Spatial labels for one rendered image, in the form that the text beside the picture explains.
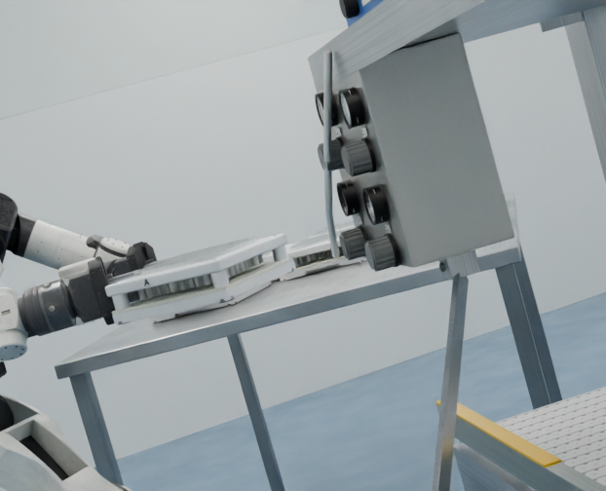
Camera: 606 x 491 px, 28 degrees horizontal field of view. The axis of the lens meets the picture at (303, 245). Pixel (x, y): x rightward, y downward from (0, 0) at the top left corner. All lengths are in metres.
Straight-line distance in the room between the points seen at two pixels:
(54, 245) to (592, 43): 1.56
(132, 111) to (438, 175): 4.92
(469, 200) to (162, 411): 4.96
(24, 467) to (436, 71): 1.55
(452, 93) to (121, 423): 4.97
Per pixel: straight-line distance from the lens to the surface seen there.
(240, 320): 2.76
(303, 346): 6.18
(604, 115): 1.45
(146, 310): 2.13
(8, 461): 2.50
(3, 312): 2.22
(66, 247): 2.71
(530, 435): 1.29
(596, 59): 1.44
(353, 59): 1.14
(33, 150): 5.94
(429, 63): 1.15
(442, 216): 1.15
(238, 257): 2.08
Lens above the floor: 1.17
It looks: 4 degrees down
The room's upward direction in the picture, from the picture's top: 16 degrees counter-clockwise
